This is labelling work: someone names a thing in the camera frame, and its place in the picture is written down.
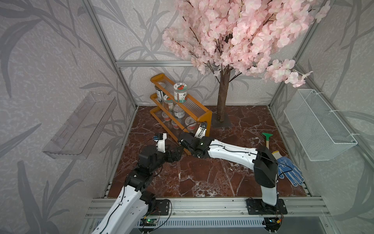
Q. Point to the white wire mesh basket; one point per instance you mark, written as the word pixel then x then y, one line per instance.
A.
pixel 320 131

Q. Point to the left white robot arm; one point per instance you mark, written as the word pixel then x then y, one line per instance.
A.
pixel 134 201

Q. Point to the aluminium front rail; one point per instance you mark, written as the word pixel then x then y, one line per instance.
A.
pixel 221 207

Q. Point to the orange wooden three-tier shelf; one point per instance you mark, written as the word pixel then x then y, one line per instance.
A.
pixel 192 107

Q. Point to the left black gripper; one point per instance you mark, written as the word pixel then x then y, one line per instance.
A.
pixel 176 158

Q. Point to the green scraper wooden handle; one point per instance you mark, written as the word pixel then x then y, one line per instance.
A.
pixel 267 137

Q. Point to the clear acrylic wall shelf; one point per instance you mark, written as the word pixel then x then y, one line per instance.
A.
pixel 78 135

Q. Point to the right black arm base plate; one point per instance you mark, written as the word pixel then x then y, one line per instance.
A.
pixel 258 207

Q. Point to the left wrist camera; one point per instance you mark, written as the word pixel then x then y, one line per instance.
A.
pixel 160 139

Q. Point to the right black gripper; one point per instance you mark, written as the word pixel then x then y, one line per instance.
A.
pixel 191 134

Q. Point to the tall jar strawberry lid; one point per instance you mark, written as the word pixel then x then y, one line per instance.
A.
pixel 180 91

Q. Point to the small clear tub pink label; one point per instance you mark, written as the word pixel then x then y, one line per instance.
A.
pixel 190 124

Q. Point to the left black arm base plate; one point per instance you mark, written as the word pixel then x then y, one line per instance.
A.
pixel 162 207

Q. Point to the right circuit board with wires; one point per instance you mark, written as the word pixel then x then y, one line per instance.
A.
pixel 272 224

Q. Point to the pink blossom artificial tree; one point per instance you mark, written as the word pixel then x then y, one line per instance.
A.
pixel 233 38

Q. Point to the green circuit board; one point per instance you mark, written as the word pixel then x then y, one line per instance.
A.
pixel 149 222

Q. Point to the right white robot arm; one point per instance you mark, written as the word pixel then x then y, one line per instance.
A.
pixel 260 160

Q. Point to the blue white work glove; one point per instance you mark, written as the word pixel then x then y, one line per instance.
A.
pixel 287 169

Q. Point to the clear jar red label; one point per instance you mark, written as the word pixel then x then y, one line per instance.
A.
pixel 168 103

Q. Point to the small clear tub red label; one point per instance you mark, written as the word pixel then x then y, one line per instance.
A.
pixel 166 117

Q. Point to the green silver-top tin can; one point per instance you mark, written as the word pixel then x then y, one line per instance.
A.
pixel 178 112

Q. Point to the green white tin can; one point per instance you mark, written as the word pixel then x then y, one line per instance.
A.
pixel 160 94

